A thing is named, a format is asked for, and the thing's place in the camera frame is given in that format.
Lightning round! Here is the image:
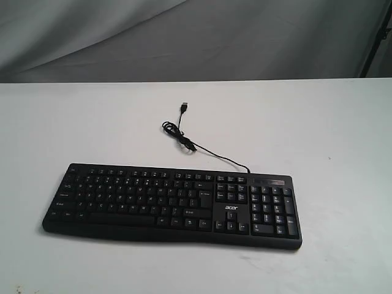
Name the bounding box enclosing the black tripod stand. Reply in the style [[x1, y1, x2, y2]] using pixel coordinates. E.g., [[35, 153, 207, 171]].
[[359, 1, 391, 78]]

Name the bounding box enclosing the black USB cable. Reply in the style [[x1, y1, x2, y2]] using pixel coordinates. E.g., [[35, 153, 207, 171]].
[[161, 100, 252, 174]]

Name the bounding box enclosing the grey backdrop cloth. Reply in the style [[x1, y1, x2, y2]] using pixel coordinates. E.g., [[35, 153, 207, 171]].
[[1, 1, 391, 83]]

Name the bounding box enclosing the black acer keyboard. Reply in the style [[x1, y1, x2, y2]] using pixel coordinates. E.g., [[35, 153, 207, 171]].
[[42, 163, 303, 250]]

